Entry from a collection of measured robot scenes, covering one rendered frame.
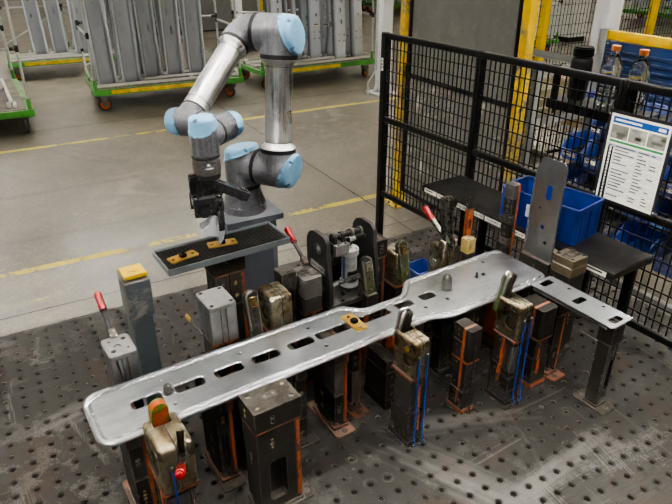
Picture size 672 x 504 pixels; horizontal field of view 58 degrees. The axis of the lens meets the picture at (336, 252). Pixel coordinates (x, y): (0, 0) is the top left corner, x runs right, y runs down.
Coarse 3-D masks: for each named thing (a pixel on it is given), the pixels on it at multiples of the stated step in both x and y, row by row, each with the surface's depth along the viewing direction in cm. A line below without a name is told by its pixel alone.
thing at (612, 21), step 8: (600, 0) 515; (608, 0) 508; (616, 0) 508; (600, 8) 517; (608, 8) 510; (616, 8) 511; (600, 16) 518; (608, 16) 512; (616, 16) 515; (600, 24) 520; (608, 24) 515; (616, 24) 519; (592, 32) 528; (592, 40) 530
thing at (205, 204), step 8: (192, 176) 165; (200, 176) 163; (208, 176) 163; (216, 176) 164; (192, 184) 165; (200, 184) 164; (208, 184) 166; (192, 192) 166; (200, 192) 165; (208, 192) 167; (216, 192) 168; (200, 200) 165; (208, 200) 165; (216, 200) 167; (192, 208) 172; (200, 208) 166; (208, 208) 167; (216, 208) 167; (200, 216) 167; (208, 216) 168
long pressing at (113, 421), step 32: (480, 256) 203; (416, 288) 185; (480, 288) 185; (320, 320) 170; (384, 320) 170; (416, 320) 170; (224, 352) 157; (256, 352) 157; (288, 352) 157; (320, 352) 157; (128, 384) 145; (160, 384) 146; (224, 384) 146; (256, 384) 146; (96, 416) 136; (128, 416) 136
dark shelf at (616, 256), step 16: (432, 192) 250; (448, 192) 246; (464, 192) 246; (480, 192) 246; (496, 192) 246; (464, 208) 236; (480, 208) 232; (496, 208) 232; (496, 224) 224; (592, 240) 208; (608, 240) 208; (592, 256) 197; (608, 256) 197; (624, 256) 197; (640, 256) 197; (592, 272) 193; (608, 272) 188; (624, 272) 191
